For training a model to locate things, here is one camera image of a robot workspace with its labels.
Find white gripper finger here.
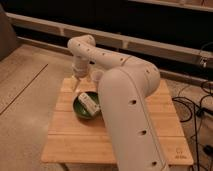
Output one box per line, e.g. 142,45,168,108
72,77,80,92

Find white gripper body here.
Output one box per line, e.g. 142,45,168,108
72,57,89,78

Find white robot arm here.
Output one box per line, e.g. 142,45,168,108
67,35,170,171

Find green bowl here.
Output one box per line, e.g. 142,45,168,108
73,91,101,120

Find wooden table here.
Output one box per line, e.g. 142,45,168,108
41,78,194,171

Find black floor cables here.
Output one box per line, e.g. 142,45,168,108
171,79,213,171

